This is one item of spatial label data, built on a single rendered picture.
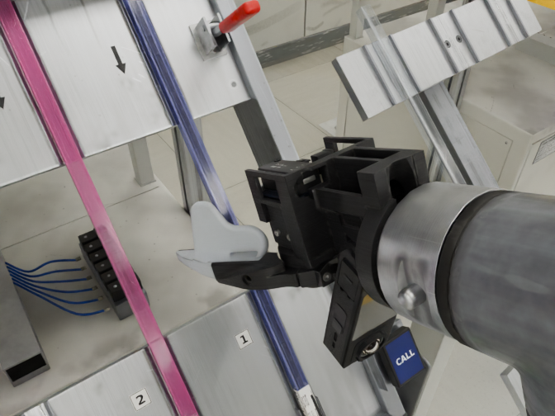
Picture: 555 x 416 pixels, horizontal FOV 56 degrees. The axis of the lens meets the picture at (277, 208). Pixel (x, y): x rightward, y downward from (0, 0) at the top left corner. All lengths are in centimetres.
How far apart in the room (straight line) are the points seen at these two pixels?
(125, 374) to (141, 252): 44
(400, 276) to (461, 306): 4
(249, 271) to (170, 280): 52
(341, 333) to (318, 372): 22
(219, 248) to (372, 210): 14
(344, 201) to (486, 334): 11
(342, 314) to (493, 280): 15
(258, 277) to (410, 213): 13
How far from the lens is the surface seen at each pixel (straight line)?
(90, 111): 51
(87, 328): 84
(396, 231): 25
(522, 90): 147
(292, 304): 55
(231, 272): 37
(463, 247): 23
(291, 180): 30
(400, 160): 28
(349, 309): 33
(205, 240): 38
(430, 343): 91
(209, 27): 53
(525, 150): 132
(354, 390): 60
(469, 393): 153
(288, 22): 283
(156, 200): 102
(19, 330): 82
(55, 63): 52
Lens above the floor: 127
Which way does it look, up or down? 42 degrees down
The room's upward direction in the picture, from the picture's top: straight up
